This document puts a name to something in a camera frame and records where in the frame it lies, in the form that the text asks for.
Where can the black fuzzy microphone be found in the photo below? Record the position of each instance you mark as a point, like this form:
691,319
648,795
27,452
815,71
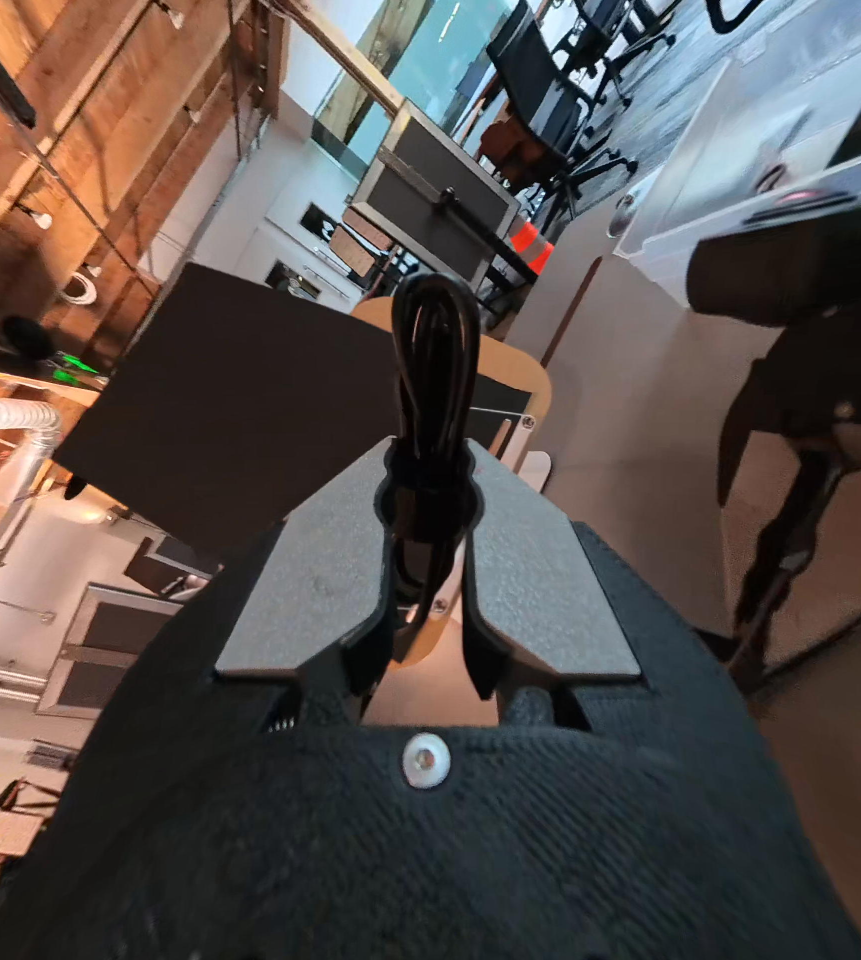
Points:
25,336

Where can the silver ventilation duct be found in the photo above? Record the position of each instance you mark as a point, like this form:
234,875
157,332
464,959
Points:
10,427

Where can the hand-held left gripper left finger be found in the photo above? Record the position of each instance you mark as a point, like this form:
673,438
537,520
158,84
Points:
310,585

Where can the orange safety cone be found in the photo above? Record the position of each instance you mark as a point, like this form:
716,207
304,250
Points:
532,244

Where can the black office chair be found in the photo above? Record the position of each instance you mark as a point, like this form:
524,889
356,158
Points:
625,30
543,97

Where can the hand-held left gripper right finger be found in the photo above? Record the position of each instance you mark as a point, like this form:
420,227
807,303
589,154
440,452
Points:
543,592

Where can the black flat panel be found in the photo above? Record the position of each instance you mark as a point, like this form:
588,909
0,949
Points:
235,405

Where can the clear plastic container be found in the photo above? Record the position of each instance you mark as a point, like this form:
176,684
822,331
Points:
700,150

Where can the grey framed dark panel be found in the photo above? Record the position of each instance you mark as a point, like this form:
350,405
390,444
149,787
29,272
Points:
108,645
430,187

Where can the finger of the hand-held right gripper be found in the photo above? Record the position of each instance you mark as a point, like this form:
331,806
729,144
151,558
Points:
805,540
775,547

